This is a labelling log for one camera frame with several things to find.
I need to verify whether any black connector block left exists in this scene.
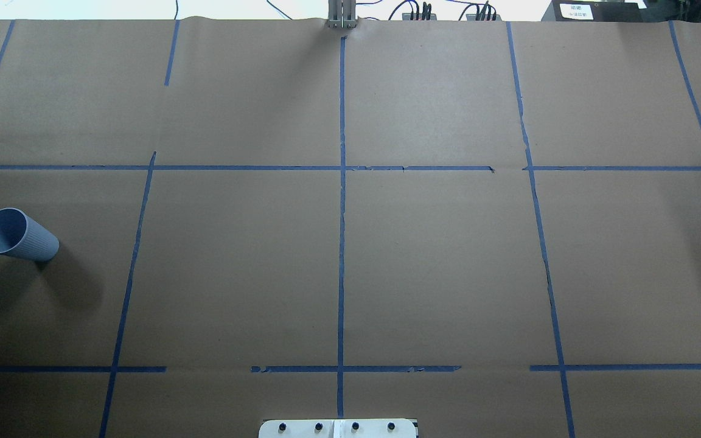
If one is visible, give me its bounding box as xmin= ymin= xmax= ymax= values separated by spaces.
xmin=402 ymin=1 xmax=437 ymax=21

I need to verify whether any aluminium frame post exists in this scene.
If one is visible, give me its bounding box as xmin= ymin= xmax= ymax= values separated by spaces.
xmin=326 ymin=0 xmax=358 ymax=29

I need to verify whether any brown paper table cover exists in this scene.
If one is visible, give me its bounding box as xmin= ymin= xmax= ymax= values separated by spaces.
xmin=0 ymin=17 xmax=701 ymax=437

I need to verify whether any black electronics box with label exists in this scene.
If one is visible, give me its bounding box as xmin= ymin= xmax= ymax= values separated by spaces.
xmin=540 ymin=1 xmax=644 ymax=23

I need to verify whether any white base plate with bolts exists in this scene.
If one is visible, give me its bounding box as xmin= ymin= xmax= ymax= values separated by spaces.
xmin=258 ymin=418 xmax=419 ymax=437

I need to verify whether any blue ribbed plastic cup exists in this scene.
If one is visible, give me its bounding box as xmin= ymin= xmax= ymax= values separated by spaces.
xmin=0 ymin=207 xmax=60 ymax=263

